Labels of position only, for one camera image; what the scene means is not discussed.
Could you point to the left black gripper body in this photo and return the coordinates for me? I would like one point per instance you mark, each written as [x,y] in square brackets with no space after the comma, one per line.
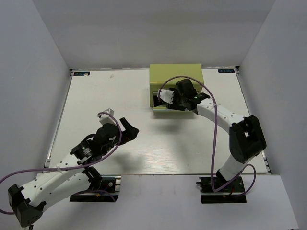
[110,146]

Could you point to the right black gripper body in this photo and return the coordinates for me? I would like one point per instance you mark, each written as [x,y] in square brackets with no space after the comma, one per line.
[178,102]

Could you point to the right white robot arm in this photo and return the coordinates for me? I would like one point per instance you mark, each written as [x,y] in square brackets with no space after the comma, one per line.
[246,138]

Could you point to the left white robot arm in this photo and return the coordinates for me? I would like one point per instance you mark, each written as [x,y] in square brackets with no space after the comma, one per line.
[72,175]

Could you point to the green metal drawer chest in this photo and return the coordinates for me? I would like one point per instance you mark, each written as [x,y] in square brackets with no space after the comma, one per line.
[159,73]

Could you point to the right blue corner label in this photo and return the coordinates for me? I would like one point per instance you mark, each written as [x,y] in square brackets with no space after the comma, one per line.
[226,70]

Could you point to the blue corner label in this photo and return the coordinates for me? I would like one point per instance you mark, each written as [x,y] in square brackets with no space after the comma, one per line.
[226,70]
[81,73]

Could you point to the left blue corner label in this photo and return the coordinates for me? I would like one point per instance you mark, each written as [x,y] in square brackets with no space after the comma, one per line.
[81,73]

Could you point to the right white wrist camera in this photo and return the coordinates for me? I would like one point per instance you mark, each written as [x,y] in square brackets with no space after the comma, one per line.
[166,96]

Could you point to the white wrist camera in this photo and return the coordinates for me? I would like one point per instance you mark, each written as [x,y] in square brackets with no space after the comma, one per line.
[105,117]
[166,96]

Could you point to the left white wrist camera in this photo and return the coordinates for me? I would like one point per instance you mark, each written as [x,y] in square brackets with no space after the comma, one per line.
[105,117]

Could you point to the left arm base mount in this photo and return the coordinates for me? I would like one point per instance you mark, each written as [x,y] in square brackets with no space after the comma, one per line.
[103,189]

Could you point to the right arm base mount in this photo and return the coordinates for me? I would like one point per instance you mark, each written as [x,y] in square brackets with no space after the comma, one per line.
[230,194]

